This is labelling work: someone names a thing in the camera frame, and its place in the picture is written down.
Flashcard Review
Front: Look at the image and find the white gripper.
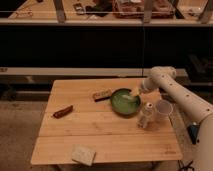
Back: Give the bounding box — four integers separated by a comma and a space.
130, 78, 154, 98

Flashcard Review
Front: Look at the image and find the green ceramic bowl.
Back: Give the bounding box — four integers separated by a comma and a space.
110, 88, 141, 116

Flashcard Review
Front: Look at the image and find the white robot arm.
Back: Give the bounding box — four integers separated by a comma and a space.
131, 66, 213, 171

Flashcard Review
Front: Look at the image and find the white plastic cup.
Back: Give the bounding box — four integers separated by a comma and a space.
154, 99, 173, 121

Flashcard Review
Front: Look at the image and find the wooden brush block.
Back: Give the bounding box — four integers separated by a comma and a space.
92, 90, 112, 102

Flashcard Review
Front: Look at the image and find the wooden table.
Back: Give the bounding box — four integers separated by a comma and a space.
31, 78, 182, 165

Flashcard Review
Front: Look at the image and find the black power adapter box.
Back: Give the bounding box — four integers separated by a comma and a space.
187, 124, 199, 144

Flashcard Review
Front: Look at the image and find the brown sausage toy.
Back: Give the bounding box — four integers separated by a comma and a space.
52, 105, 73, 119

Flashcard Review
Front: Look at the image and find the beige sponge block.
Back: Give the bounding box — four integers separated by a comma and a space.
71, 145, 96, 166

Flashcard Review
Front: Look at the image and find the red basket on shelf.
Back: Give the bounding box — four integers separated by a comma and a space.
112, 0, 175, 18

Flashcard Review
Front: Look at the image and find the dark object on shelf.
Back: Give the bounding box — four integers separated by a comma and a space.
86, 2, 112, 17

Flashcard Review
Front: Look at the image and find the black floor cable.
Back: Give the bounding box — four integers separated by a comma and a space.
178, 159, 196, 171

